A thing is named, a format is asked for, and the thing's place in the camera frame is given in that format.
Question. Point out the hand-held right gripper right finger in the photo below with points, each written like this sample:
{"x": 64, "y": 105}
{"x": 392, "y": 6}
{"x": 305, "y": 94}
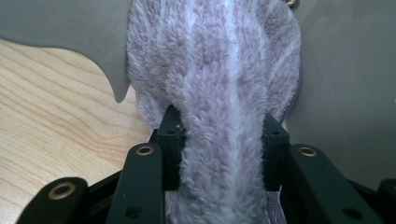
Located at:
{"x": 274, "y": 155}

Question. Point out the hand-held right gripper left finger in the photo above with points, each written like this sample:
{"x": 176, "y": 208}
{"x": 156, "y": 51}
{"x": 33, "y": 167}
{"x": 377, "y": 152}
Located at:
{"x": 171, "y": 155}

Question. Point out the purple striped towel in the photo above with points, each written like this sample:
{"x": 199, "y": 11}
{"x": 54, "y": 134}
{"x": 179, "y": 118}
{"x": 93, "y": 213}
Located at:
{"x": 218, "y": 77}

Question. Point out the white expandable metal bookend rack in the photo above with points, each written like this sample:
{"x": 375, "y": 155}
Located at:
{"x": 342, "y": 93}

